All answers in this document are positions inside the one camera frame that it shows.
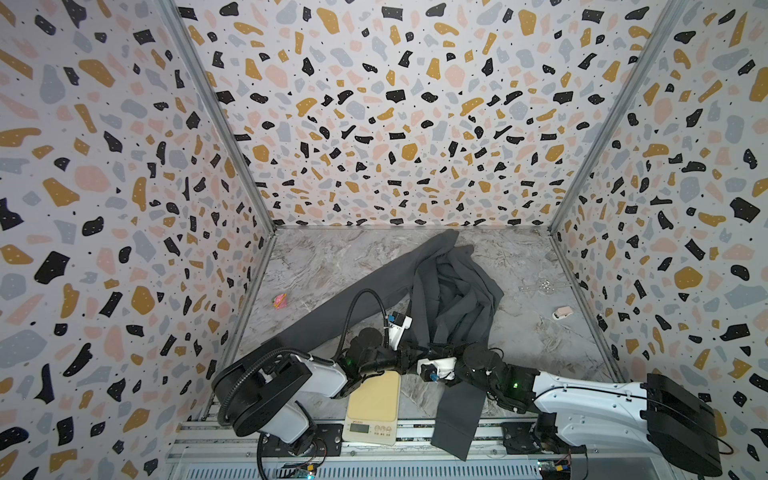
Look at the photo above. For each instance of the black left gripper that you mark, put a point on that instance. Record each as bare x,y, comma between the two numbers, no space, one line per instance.
402,361

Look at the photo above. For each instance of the grey zip-up jacket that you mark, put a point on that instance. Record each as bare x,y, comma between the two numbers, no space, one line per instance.
452,299

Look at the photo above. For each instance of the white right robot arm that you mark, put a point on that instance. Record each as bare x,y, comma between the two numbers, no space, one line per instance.
655,416

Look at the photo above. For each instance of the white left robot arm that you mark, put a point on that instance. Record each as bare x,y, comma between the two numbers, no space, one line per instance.
259,392

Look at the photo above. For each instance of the cream kitchen scale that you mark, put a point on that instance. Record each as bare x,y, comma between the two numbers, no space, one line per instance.
372,411

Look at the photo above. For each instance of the small pink white toy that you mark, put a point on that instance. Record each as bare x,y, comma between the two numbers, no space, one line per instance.
562,313

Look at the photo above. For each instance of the pink yellow flower toy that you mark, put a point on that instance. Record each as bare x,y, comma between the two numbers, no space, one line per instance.
280,301

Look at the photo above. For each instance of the clear acrylic perforated plate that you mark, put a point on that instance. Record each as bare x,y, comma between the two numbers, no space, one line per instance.
546,286

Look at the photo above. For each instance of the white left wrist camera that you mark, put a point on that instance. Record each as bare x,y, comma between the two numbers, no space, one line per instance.
398,324

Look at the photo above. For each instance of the aluminium corner frame post left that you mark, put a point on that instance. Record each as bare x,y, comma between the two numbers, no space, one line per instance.
169,12

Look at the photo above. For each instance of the aluminium corner frame post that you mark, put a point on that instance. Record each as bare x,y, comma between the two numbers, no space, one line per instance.
169,12
669,16

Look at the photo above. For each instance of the aluminium corner frame post right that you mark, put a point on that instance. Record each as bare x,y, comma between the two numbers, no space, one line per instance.
669,16

